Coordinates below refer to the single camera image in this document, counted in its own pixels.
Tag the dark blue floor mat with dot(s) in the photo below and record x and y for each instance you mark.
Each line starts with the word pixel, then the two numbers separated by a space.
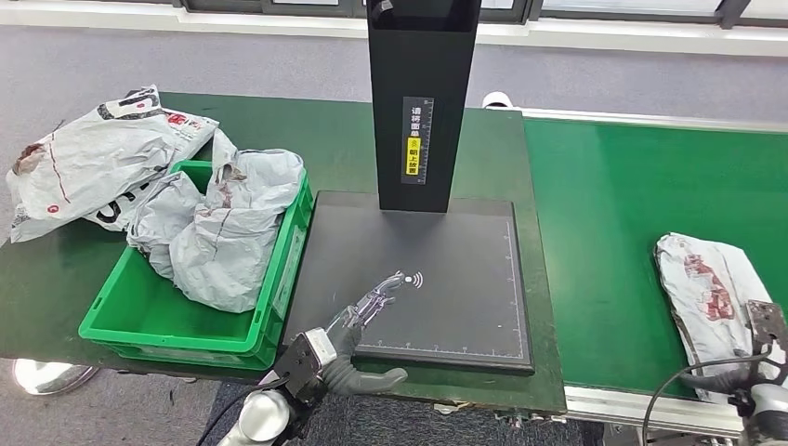
pixel 400 425

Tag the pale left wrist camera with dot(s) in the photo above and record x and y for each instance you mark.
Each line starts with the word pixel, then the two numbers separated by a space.
pixel 302 363

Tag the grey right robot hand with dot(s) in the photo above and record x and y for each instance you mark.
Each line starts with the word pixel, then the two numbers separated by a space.
pixel 717 381

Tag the white conveyor roller end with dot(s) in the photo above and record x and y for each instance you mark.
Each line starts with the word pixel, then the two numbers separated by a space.
pixel 497 100

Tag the green conveyor belt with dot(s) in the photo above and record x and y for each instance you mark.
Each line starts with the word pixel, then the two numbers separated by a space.
pixel 603 215

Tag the grey poly mailer parcel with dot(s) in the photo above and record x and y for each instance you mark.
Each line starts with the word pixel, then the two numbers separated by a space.
pixel 234 258
pixel 157 215

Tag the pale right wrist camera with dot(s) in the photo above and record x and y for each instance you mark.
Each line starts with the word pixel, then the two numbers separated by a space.
pixel 766 323

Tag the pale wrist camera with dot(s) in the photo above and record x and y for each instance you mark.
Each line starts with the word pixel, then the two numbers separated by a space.
pixel 302 363
pixel 766 323

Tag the chrome round table foot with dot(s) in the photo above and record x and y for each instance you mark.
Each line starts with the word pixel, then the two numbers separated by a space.
pixel 52 377

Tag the green plastic crate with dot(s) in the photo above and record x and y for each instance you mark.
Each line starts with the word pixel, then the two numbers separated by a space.
pixel 160 326

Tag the dark window frame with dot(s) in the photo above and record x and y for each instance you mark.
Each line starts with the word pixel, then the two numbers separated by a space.
pixel 215 8

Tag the grey parcel bold red print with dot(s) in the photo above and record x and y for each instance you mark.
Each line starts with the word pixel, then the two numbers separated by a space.
pixel 708 289

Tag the aluminium conveyor frame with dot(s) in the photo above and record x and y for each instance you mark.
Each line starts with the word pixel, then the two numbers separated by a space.
pixel 615 403

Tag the large grey parcel black print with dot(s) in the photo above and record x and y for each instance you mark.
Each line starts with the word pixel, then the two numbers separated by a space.
pixel 92 160

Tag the black inbound scanner machine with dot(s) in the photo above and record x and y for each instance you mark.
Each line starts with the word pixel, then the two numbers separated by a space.
pixel 462 246

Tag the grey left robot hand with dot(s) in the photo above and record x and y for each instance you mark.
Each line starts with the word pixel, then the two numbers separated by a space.
pixel 357 323

